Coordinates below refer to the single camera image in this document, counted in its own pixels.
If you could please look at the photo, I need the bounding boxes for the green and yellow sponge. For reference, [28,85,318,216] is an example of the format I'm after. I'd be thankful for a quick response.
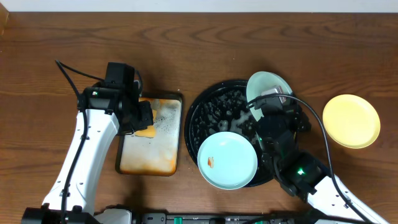
[134,108,158,139]

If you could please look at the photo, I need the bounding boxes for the light green plate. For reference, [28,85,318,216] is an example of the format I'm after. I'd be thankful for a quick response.
[246,72,293,121]

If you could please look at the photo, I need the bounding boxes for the yellow plate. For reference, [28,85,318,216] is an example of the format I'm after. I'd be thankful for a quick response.
[323,94,381,149]

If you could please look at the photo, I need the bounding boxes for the light blue plate front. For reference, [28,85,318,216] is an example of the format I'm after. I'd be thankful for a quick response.
[197,132,257,190]

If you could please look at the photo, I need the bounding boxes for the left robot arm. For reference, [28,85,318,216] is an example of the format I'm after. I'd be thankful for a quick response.
[21,62,154,224]

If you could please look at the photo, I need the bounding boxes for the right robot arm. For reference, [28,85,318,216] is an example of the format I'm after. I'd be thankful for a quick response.
[248,94,386,223]

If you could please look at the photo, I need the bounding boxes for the rectangular black soapy tray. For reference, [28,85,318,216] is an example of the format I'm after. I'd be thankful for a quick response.
[115,93,183,177]

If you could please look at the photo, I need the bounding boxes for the round black tray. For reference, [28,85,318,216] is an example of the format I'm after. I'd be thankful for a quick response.
[184,80,273,187]

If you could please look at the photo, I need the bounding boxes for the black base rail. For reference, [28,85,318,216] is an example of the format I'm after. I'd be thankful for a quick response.
[93,203,315,224]

